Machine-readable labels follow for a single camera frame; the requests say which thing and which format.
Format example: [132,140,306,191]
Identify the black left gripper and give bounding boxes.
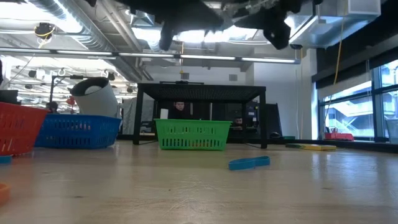
[124,0,224,52]

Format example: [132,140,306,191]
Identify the grey covered cabinet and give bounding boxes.
[121,96,155,135]

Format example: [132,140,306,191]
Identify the black equipment cabinet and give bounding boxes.
[211,101,264,139]

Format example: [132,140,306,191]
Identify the yellow cable reel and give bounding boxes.
[33,22,57,41]

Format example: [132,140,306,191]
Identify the red plastic basket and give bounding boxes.
[0,101,50,156]

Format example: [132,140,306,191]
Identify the black monitor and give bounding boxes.
[0,89,20,105]

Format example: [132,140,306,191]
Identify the black framed window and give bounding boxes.
[317,58,398,143]

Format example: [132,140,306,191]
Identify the black metal table frame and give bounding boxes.
[132,82,268,149]

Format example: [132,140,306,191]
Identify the large rectangular ceiling duct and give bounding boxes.
[287,0,382,49]

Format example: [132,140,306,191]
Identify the ribbed silver ceiling duct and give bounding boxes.
[27,0,144,82]

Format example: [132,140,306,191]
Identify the silver round ceiling duct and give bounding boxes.
[129,9,155,27]

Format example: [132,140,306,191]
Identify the black upright panel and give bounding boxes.
[269,103,283,135]

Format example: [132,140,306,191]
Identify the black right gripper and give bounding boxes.
[234,0,323,50]

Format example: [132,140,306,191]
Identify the black aluminium table frame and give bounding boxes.
[116,133,398,154]

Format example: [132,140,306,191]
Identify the blue plastic basket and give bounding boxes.
[35,113,123,149]

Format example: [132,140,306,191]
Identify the red tray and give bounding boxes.
[324,131,355,142]

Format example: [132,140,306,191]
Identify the long ceiling light strip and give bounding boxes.
[0,46,301,65]

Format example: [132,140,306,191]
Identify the person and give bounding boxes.
[230,116,247,131]
[45,101,60,114]
[167,101,190,121]

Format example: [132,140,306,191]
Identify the yellow hanging cable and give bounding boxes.
[323,18,345,138]

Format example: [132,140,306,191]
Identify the black metal stand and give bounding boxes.
[49,73,86,110]

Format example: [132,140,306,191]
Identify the green plastic basket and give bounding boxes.
[154,118,233,151]

